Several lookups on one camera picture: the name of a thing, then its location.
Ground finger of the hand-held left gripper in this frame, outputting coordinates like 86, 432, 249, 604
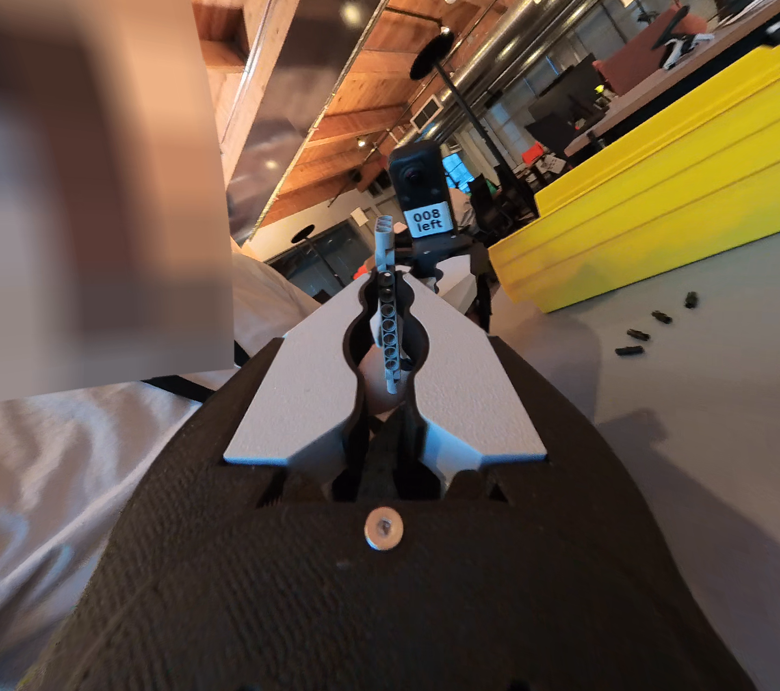
434, 254, 476, 314

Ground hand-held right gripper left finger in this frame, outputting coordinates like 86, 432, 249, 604
223, 271, 385, 502

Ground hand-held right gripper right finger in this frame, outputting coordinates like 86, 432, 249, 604
393, 272, 548, 502

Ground grey perforated building beam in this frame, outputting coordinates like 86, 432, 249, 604
370, 215, 410, 396

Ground black floor lamp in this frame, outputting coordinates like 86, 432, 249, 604
291, 225, 347, 290
409, 30, 531, 205

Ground black monitor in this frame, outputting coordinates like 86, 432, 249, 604
527, 54, 616, 144

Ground beige background table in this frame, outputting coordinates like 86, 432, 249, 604
563, 0, 780, 156

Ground white office chair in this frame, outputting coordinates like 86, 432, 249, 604
652, 6, 714, 71

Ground silver ventilation duct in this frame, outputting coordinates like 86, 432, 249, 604
420, 0, 677, 156

